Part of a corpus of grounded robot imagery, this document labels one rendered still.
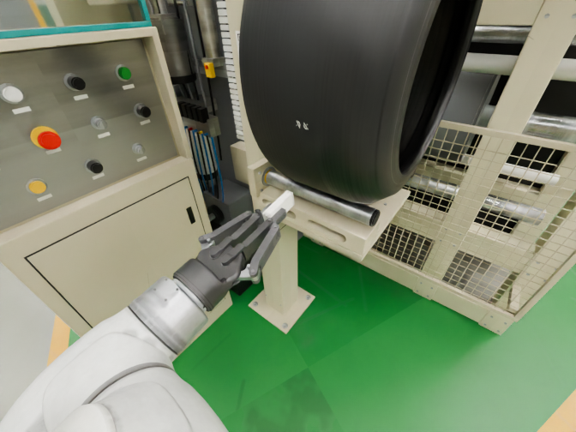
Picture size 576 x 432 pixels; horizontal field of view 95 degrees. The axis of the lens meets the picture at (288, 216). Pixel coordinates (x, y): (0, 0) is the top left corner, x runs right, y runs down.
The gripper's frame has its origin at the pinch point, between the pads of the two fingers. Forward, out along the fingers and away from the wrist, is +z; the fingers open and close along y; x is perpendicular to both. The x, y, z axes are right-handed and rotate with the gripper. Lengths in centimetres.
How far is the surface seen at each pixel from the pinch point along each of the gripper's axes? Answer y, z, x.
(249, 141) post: 36.4, 27.2, 10.5
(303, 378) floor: 1, -4, 103
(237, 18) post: 35, 32, -22
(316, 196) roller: 5.1, 19.1, 14.2
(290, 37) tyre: 3.1, 11.4, -23.3
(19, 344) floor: 124, -78, 92
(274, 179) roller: 19.6, 19.2, 14.1
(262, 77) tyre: 8.1, 9.6, -17.9
